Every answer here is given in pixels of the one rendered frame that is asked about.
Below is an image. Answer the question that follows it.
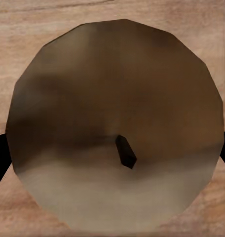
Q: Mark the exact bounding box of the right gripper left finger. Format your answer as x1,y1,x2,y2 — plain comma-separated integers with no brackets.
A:
0,133,12,181

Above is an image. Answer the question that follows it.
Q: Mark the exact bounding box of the pillar candle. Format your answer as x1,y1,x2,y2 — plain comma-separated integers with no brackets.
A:
5,19,225,237

